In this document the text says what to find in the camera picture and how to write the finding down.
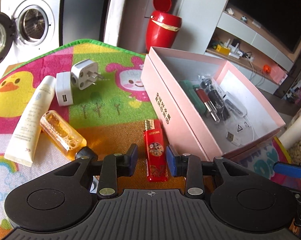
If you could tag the pink cardboard box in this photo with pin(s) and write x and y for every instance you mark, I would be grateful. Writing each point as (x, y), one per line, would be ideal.
(252, 120)

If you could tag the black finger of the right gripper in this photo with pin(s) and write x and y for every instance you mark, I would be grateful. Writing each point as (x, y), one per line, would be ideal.
(290, 170)

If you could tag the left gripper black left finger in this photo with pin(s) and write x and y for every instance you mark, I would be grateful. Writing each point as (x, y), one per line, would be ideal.
(110, 169)

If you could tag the red pedestal trash bin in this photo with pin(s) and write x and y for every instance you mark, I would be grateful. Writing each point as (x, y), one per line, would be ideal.
(162, 27)

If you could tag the grey travel plug adapter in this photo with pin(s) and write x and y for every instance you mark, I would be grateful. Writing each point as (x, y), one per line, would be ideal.
(85, 73)

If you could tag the red and silver cylinder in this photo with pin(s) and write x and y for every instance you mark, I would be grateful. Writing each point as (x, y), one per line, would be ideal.
(210, 108)

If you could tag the white USB charger cube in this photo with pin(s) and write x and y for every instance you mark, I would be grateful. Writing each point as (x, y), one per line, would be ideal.
(63, 89)

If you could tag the colourful cartoon play mat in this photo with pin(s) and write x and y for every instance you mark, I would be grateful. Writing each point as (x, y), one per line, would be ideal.
(56, 198)

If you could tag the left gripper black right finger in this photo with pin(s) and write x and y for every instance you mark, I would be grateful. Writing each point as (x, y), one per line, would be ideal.
(201, 177)

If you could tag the white TV cabinet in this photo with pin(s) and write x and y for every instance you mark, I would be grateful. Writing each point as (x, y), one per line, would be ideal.
(202, 19)

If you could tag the black television screen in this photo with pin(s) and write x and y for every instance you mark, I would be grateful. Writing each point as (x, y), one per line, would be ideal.
(282, 18)

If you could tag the round washing machine door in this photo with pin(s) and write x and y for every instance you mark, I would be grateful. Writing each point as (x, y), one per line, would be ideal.
(7, 34)

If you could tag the white paper roll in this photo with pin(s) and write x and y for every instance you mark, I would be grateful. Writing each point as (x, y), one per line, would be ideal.
(292, 133)

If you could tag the cream cosmetic tube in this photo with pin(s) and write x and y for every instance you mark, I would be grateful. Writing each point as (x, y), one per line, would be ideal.
(22, 145)

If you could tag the orange pumpkin toy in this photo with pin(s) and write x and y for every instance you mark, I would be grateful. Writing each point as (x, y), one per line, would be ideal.
(267, 69)

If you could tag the yellow toy vehicle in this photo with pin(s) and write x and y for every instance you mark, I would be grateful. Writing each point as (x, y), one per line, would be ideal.
(220, 48)

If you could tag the white washing machine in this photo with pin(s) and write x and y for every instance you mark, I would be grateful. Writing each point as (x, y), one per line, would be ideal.
(36, 27)

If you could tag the red lighter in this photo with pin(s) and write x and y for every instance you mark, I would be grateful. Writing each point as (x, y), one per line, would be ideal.
(155, 151)

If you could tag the white wifi router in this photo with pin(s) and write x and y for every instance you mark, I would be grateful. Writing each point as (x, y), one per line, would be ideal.
(233, 45)

